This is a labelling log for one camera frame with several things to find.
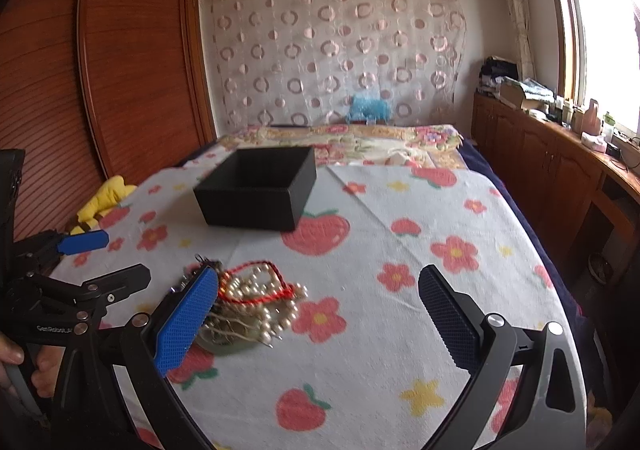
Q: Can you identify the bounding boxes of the brown wooden side cabinet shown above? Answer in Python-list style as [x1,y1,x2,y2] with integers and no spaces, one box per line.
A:
[471,93,639,285]

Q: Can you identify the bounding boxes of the black open jewelry box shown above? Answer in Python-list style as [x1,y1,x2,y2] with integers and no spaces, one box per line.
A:
[193,147,317,232]

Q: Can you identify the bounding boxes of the pink circle pattern curtain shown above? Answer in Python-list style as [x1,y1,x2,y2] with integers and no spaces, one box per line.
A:
[202,0,466,131]

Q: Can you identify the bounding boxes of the dark clothes pile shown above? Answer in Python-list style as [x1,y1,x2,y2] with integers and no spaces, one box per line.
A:
[478,55,520,91]

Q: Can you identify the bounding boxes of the silver hair fork pins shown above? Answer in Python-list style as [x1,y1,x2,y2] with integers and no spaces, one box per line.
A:
[183,254,288,347]

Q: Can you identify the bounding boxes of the strawberry flower print sheet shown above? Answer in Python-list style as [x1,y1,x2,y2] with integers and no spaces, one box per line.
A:
[54,145,589,449]

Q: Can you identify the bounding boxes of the green jade bangle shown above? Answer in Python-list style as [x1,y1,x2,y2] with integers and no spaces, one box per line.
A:
[195,326,262,357]

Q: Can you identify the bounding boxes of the white pearl necklace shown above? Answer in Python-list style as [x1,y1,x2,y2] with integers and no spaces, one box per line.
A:
[214,262,310,347]

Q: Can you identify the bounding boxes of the red cord bracelet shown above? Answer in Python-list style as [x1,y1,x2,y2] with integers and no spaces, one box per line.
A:
[217,259,296,306]

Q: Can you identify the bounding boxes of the window with wooden frame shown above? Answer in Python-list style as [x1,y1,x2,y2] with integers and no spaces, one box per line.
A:
[558,0,639,136]

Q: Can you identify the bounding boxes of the yellow plush toy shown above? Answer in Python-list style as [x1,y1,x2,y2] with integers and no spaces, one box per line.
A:
[67,176,137,235]

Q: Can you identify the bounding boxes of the brown wooden wardrobe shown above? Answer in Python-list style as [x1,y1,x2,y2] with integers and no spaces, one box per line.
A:
[1,0,215,239]

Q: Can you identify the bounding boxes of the person's left hand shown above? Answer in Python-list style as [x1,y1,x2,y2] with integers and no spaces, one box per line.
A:
[0,333,65,400]

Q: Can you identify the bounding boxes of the blue fluffy toy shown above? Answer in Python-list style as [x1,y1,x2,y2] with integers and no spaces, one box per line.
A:
[345,95,392,124]

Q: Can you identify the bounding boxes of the pink bottle on cabinet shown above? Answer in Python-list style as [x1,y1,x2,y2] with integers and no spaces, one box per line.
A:
[582,98,602,137]

